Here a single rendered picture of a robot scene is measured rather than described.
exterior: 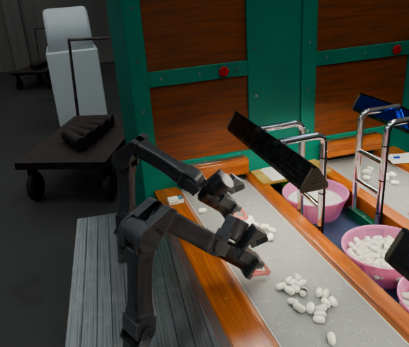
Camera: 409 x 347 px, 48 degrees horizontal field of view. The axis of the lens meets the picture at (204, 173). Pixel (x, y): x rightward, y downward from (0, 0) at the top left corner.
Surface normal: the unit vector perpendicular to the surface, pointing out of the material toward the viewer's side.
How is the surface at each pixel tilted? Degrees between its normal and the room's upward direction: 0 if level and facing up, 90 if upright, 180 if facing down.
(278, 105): 90
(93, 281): 0
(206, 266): 0
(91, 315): 0
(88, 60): 90
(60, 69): 90
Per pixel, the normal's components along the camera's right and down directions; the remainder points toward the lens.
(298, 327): -0.07, -0.92
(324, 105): 0.29, 0.37
